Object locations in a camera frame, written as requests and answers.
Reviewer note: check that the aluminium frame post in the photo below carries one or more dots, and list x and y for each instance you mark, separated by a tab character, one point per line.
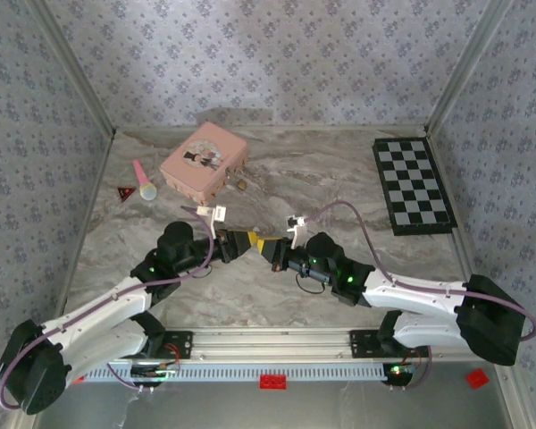
469	67

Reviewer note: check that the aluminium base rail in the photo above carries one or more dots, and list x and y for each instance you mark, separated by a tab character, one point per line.
268	343

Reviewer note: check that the small brass padlock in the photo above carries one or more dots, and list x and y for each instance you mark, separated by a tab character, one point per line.
240	183

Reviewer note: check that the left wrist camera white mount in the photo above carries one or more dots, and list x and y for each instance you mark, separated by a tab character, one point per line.
214	214

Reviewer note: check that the pink toy microphone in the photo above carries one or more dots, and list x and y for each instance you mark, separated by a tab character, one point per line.
146	190

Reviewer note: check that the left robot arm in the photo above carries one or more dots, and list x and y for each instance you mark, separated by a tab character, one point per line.
94	313

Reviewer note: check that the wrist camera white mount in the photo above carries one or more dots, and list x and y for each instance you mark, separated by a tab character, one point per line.
297	225
214	214

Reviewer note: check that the red black triangle piece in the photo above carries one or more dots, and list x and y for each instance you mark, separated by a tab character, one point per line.
126	192

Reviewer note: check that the pink tin box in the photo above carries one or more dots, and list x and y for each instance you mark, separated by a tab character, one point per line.
201	161

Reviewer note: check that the black grey chessboard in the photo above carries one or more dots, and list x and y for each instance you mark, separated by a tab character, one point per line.
411	183

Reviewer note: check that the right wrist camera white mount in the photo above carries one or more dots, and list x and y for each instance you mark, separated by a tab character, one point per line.
297	225

